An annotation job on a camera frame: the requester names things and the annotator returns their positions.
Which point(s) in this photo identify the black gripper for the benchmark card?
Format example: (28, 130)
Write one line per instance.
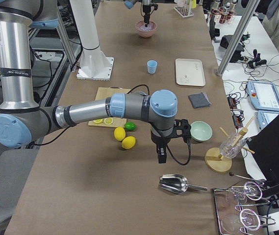
(159, 141)
(146, 10)

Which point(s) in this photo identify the clear ice cubes pile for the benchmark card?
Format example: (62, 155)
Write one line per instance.
(146, 28)

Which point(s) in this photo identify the steel ice scoop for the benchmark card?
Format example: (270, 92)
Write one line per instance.
(177, 183)

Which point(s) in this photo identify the white cup rack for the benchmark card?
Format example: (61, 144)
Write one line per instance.
(184, 7)

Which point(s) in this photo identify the light blue plastic cup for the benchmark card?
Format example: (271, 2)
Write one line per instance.
(151, 66)

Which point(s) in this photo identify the wooden cup tree stand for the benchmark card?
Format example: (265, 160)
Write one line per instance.
(214, 159)

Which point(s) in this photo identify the pink bowl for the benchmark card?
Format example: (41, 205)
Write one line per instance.
(145, 34)

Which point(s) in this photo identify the yellow lemon near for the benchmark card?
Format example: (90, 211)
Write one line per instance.
(128, 142)

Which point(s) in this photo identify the yellow lemon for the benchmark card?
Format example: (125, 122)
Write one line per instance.
(119, 133)
(128, 142)

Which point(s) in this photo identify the green lime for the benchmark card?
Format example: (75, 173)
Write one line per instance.
(130, 126)

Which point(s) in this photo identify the mint green bowl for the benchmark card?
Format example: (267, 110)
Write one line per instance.
(201, 131)

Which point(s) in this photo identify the yellow lemon far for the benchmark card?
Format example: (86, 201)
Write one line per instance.
(119, 133)

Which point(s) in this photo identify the lemon slice lower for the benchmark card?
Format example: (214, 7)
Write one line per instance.
(108, 121)

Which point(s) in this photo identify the lemon slice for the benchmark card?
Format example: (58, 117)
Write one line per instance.
(108, 121)
(98, 121)

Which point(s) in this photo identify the grey folded cloth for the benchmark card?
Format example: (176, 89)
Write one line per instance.
(199, 100)

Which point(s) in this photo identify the clear glass on stand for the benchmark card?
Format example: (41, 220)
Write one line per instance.
(232, 145)

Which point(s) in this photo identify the lemon slice upper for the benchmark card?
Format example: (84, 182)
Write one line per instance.
(98, 121)

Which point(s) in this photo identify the cream rabbit serving tray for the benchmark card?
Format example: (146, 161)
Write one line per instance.
(189, 72)

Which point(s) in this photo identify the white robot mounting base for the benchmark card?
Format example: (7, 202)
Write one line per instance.
(94, 64)

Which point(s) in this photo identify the wooden cutting board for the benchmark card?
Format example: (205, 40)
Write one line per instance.
(103, 93)

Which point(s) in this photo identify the black glass rack tray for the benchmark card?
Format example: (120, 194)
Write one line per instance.
(247, 208)

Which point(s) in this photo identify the teach pendant lower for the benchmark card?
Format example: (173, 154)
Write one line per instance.
(265, 117)

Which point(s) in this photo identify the teach pendant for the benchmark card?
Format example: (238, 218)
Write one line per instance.
(265, 117)
(263, 95)

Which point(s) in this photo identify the black monitor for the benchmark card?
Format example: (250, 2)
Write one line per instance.
(266, 150)

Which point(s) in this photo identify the teach pendant upper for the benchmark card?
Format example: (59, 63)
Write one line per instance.
(263, 95)

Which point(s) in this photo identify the aluminium frame post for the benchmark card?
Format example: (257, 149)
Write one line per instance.
(248, 13)

